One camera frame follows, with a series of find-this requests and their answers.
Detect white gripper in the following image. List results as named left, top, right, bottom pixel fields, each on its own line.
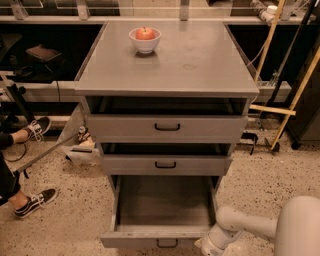
left=194, top=236, right=224, bottom=256

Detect grey bottom drawer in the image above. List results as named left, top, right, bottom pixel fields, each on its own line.
left=101, top=175, right=216, bottom=248

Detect grey drawer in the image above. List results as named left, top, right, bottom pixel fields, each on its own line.
left=85, top=96, right=247, bottom=143
left=101, top=175, right=216, bottom=248
left=101, top=143, right=232, bottom=176

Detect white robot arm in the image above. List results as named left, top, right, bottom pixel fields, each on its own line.
left=195, top=196, right=320, bottom=256

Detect grey middle drawer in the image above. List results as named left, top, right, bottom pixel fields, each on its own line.
left=101, top=143, right=232, bottom=176

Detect grey drawer cabinet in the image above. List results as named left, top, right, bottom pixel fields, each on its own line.
left=76, top=21, right=259, bottom=187

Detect grey top drawer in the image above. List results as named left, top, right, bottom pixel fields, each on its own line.
left=85, top=96, right=247, bottom=143

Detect white plastic bag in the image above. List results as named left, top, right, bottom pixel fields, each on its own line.
left=58, top=104, right=100, bottom=165

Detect black sneaker lower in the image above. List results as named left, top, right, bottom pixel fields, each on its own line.
left=14, top=188, right=58, bottom=219

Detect black sneaker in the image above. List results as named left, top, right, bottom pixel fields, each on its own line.
left=25, top=117, right=51, bottom=142
left=14, top=188, right=58, bottom=219

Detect grey metal rod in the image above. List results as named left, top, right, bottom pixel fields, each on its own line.
left=13, top=132, right=77, bottom=179

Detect person leg black trousers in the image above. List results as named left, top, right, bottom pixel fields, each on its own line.
left=0, top=129, right=30, bottom=212

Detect black sneaker upper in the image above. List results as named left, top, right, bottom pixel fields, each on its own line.
left=25, top=117, right=51, bottom=142

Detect white ceramic bowl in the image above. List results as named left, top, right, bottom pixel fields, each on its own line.
left=129, top=28, right=161, bottom=54

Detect red apple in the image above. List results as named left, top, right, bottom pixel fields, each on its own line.
left=135, top=27, right=155, bottom=40

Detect wooden easel frame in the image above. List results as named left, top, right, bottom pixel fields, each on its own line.
left=249, top=0, right=320, bottom=152

